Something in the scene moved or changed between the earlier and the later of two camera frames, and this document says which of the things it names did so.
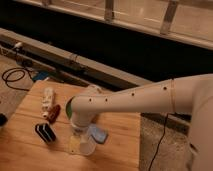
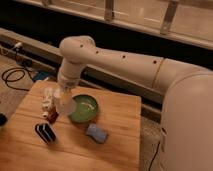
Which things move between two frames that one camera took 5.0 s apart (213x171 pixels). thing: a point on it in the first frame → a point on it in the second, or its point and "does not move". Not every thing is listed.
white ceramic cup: (87, 145) → (65, 102)
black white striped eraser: (45, 132) does not move
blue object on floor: (41, 75) does not move
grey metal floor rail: (69, 63) does not move
